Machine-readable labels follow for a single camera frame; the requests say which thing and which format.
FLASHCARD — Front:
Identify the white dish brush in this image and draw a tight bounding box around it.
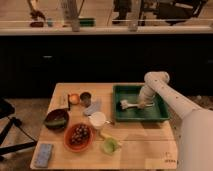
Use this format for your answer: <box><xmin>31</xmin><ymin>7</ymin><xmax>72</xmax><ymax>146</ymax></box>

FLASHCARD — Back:
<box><xmin>120</xmin><ymin>100</ymin><xmax>153</xmax><ymax>110</ymax></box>

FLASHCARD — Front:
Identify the green plastic tray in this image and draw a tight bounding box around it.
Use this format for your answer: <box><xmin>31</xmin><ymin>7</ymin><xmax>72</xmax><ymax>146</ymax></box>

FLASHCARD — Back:
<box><xmin>112</xmin><ymin>84</ymin><xmax>171</xmax><ymax>123</ymax></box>

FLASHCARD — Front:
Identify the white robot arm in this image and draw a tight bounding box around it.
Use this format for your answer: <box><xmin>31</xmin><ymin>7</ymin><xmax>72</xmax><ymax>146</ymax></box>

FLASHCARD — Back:
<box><xmin>138</xmin><ymin>71</ymin><xmax>213</xmax><ymax>171</ymax></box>

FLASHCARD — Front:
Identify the grey-blue cloth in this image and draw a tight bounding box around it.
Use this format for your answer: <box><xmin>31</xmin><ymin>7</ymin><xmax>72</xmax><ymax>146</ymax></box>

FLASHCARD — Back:
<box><xmin>83</xmin><ymin>100</ymin><xmax>101</xmax><ymax>116</ymax></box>

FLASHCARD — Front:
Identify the white cup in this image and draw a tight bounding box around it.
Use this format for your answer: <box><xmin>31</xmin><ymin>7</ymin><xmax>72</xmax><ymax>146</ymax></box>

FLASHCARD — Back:
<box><xmin>89</xmin><ymin>112</ymin><xmax>106</xmax><ymax>130</ymax></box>

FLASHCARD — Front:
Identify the green plastic cup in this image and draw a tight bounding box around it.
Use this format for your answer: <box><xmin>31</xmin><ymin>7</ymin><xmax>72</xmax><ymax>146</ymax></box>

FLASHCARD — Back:
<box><xmin>101</xmin><ymin>138</ymin><xmax>120</xmax><ymax>155</ymax></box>

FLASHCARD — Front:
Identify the small metal cup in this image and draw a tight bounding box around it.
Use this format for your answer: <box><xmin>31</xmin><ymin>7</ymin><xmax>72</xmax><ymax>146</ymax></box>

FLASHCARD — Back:
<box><xmin>80</xmin><ymin>92</ymin><xmax>91</xmax><ymax>107</ymax></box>

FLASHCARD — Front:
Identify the orange fruit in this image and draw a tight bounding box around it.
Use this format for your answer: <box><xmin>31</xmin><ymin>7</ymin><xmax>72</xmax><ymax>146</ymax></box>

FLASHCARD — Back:
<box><xmin>69</xmin><ymin>93</ymin><xmax>80</xmax><ymax>105</ymax></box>

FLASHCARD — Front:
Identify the wooden folding table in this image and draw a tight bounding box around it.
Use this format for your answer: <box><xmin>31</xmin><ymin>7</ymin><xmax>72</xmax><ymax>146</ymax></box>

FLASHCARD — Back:
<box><xmin>30</xmin><ymin>83</ymin><xmax>178</xmax><ymax>171</ymax></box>

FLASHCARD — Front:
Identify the orange bowl with grapes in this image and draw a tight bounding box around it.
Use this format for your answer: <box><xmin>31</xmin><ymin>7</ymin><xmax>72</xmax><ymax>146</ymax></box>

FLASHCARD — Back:
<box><xmin>64</xmin><ymin>123</ymin><xmax>94</xmax><ymax>153</ymax></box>

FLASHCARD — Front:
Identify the dark bowl with cucumber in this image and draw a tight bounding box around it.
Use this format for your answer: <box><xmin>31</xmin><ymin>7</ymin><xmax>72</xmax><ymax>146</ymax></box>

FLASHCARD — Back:
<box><xmin>44</xmin><ymin>109</ymin><xmax>69</xmax><ymax>130</ymax></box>

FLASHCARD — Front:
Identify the blue sponge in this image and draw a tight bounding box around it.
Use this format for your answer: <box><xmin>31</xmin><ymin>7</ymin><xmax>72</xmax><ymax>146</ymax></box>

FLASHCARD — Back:
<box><xmin>34</xmin><ymin>143</ymin><xmax>53</xmax><ymax>168</ymax></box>

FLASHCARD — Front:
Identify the black chair base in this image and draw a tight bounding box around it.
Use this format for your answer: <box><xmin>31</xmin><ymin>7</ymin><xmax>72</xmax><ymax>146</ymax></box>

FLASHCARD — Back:
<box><xmin>0</xmin><ymin>98</ymin><xmax>37</xmax><ymax>161</ymax></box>

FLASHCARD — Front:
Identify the black-handled knife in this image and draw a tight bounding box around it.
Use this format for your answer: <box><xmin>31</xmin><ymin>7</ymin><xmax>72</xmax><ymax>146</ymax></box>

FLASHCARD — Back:
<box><xmin>67</xmin><ymin>94</ymin><xmax>71</xmax><ymax>111</ymax></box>

